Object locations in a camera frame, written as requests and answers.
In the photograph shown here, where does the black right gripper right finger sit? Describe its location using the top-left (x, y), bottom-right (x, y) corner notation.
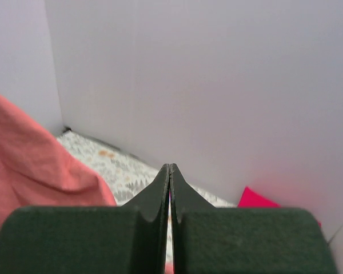
top-left (169, 164), bottom-right (337, 273)

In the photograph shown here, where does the salmon pink t shirt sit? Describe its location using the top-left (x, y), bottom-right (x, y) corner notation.
top-left (0, 95), bottom-right (118, 230)

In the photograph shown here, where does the floral patterned table cloth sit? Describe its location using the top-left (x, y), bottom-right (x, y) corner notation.
top-left (0, 133), bottom-right (238, 274)

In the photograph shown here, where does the folded magenta shirt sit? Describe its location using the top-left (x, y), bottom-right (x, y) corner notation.
top-left (237, 187), bottom-right (312, 230)

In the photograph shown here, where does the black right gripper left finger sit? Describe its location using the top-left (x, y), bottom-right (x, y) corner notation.
top-left (0, 164), bottom-right (170, 273)

